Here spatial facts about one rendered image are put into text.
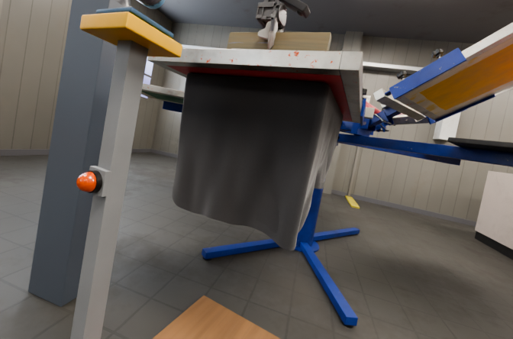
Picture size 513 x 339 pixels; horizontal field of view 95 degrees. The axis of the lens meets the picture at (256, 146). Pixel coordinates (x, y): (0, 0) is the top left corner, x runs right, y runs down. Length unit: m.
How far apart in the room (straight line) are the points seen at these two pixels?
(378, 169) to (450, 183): 1.14
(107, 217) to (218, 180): 0.29
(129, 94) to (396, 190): 4.72
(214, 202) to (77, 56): 0.79
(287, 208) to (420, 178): 4.50
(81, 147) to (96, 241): 0.59
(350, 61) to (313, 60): 0.07
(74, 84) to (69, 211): 0.49
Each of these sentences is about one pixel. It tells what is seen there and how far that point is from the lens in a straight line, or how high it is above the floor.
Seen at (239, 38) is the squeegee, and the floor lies 1.12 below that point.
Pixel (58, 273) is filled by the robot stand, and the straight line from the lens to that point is 1.30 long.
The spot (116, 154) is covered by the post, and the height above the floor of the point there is 0.71.
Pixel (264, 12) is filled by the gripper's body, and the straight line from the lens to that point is 0.89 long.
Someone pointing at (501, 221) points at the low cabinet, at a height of 0.35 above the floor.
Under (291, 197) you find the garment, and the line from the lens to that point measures 0.61.
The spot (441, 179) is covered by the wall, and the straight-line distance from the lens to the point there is 5.16.
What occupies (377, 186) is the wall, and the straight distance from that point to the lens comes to 4.86.
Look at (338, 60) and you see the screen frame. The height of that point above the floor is 0.97.
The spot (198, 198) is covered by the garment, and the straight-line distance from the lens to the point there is 0.77.
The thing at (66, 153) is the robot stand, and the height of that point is 0.59.
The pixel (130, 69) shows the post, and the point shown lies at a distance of 0.53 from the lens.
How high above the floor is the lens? 0.79
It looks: 2 degrees down
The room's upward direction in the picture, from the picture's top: 11 degrees clockwise
